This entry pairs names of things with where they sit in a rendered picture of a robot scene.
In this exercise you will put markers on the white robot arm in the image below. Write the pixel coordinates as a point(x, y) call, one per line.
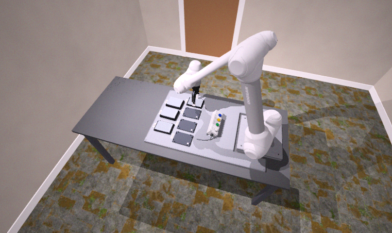
point(245, 62)

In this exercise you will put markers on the white button panel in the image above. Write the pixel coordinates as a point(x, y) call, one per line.
point(214, 125)

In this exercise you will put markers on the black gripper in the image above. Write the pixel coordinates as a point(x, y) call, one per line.
point(195, 94)

